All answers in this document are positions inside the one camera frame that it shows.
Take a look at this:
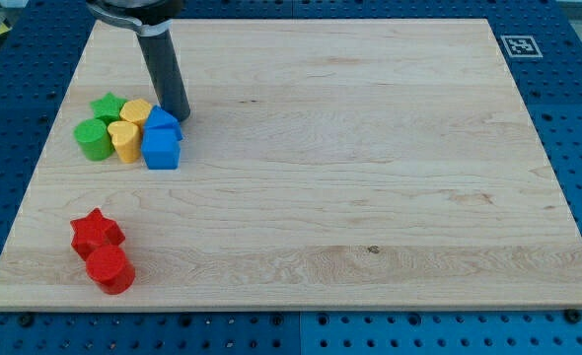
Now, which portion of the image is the robot arm flange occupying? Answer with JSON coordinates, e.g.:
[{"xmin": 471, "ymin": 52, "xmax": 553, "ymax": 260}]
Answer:
[{"xmin": 86, "ymin": 0, "xmax": 186, "ymax": 36}]

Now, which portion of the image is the wooden board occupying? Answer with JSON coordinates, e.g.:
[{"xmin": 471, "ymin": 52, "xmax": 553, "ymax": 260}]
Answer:
[{"xmin": 0, "ymin": 19, "xmax": 582, "ymax": 313}]

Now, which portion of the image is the blue cube block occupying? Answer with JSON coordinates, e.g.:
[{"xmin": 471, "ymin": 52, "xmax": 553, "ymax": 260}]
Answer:
[{"xmin": 141, "ymin": 129, "xmax": 181, "ymax": 170}]

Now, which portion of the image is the blue triangle block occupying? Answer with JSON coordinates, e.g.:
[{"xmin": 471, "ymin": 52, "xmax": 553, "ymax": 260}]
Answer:
[{"xmin": 143, "ymin": 106, "xmax": 183, "ymax": 141}]

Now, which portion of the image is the yellow hexagon block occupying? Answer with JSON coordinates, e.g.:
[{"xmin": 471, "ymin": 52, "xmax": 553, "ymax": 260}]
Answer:
[{"xmin": 119, "ymin": 99, "xmax": 153, "ymax": 129}]

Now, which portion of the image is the yellow heart block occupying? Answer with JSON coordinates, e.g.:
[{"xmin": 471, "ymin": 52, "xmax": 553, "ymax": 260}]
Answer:
[{"xmin": 108, "ymin": 120, "xmax": 141, "ymax": 164}]

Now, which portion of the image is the grey cylindrical pointer rod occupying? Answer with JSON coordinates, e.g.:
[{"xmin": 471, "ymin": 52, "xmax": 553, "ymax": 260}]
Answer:
[{"xmin": 137, "ymin": 21, "xmax": 190, "ymax": 122}]

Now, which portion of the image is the green star block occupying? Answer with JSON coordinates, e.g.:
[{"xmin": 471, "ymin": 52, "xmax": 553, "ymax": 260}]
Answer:
[{"xmin": 90, "ymin": 92, "xmax": 127, "ymax": 126}]

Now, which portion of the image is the green cylinder block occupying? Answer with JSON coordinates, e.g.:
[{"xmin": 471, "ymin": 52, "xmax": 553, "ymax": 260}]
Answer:
[{"xmin": 73, "ymin": 118, "xmax": 114, "ymax": 161}]

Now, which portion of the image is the red cylinder block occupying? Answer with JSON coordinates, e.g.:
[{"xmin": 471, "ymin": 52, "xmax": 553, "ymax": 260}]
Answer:
[{"xmin": 85, "ymin": 245, "xmax": 135, "ymax": 295}]

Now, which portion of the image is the red star block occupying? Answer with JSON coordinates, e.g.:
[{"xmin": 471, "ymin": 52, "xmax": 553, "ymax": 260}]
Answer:
[{"xmin": 70, "ymin": 207, "xmax": 125, "ymax": 260}]

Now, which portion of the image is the white fiducial marker tag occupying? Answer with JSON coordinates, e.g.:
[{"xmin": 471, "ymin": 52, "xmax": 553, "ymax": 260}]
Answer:
[{"xmin": 501, "ymin": 35, "xmax": 543, "ymax": 58}]

